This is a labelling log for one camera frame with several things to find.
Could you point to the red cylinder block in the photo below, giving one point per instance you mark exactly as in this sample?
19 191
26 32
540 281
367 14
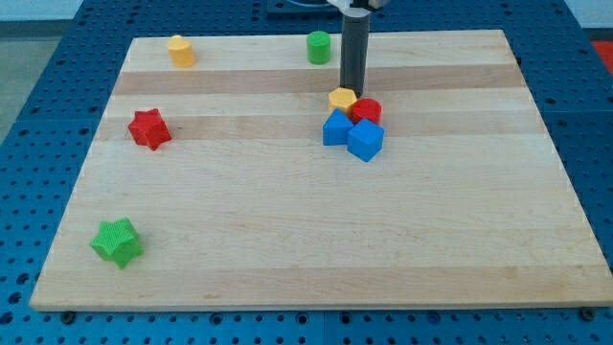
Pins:
366 109

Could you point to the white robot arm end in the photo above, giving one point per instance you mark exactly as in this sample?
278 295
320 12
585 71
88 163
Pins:
356 4

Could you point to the yellow hexagon block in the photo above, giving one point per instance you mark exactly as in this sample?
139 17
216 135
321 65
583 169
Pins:
342 99

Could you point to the blue triangular block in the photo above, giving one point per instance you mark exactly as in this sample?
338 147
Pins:
335 130

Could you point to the blue cube block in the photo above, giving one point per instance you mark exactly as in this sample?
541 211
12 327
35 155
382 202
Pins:
365 140

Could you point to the wooden board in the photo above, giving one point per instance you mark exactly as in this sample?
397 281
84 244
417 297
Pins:
466 206

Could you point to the green cylinder block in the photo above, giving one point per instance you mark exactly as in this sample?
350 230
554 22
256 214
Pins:
318 47

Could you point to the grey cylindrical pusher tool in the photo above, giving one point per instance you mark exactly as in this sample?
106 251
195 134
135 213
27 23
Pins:
354 48

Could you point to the red star block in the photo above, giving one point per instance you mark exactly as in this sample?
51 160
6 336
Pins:
149 129

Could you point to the yellow heart block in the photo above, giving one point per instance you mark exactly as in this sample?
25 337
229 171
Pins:
181 52

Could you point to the green star block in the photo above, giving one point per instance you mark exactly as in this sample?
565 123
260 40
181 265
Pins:
117 242

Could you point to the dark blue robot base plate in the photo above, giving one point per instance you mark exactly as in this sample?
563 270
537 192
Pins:
285 8

